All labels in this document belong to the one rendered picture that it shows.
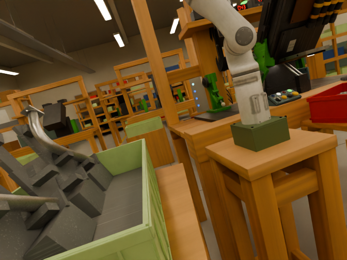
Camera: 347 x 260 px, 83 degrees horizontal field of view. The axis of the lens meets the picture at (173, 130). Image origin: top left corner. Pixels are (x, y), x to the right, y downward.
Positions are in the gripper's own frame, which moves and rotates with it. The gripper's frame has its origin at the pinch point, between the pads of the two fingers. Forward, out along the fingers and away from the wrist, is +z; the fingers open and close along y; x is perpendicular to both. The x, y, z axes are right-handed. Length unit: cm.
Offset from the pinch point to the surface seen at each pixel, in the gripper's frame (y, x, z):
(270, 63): 29, -42, 18
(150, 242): -60, 51, 36
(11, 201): -44, 73, 30
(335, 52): 376, -528, 35
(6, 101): 458, 323, -70
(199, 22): 53, -13, -22
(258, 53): 34, -39, 10
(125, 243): -60, 54, 35
